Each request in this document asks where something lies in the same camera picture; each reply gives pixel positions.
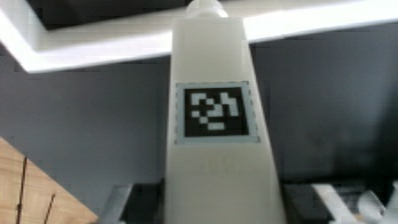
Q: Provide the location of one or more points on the white U-shaped obstacle frame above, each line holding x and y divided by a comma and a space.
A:
132, 38

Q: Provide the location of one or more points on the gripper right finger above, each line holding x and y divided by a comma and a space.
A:
320, 203

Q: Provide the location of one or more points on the white desk leg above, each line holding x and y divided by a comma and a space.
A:
221, 177

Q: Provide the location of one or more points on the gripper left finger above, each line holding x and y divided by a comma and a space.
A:
134, 206

